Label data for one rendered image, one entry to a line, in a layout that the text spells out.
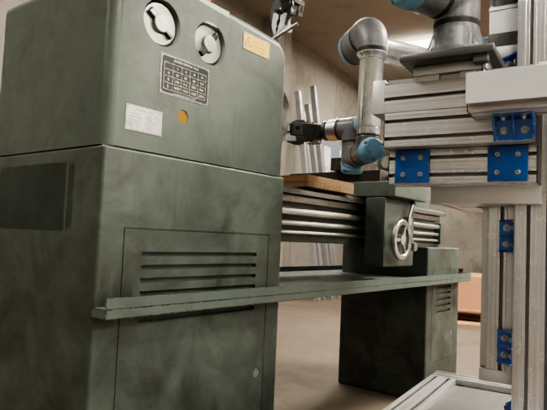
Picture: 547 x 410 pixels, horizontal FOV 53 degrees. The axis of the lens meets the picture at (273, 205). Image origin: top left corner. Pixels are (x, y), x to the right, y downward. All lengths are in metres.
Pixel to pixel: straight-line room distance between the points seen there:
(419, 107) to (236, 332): 0.73
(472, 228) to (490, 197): 7.40
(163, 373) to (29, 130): 0.64
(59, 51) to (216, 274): 0.63
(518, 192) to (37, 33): 1.23
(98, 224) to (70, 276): 0.14
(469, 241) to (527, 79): 7.68
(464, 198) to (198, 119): 0.72
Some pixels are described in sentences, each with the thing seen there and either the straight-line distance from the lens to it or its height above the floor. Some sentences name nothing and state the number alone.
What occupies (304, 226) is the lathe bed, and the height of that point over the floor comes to 0.73.
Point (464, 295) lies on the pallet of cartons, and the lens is 5.17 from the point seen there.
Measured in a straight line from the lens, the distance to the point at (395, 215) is 2.16.
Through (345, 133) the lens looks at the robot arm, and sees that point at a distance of 1.85.
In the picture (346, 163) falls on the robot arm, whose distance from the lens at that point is 1.83.
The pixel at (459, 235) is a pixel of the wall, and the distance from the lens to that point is 8.93.
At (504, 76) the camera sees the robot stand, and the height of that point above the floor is 1.05.
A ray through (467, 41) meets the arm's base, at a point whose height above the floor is 1.20.
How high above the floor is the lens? 0.69
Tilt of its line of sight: 3 degrees up
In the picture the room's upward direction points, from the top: 3 degrees clockwise
